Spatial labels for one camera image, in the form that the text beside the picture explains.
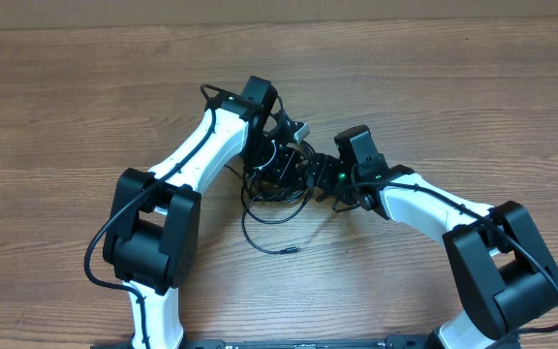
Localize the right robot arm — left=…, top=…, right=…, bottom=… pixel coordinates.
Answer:
left=304, top=125, right=558, bottom=348

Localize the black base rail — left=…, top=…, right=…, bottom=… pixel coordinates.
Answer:
left=89, top=333, right=435, bottom=349

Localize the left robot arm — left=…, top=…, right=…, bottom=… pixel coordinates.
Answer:
left=94, top=76, right=313, bottom=348

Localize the black USB cable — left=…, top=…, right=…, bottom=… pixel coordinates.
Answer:
left=225, top=140, right=317, bottom=256

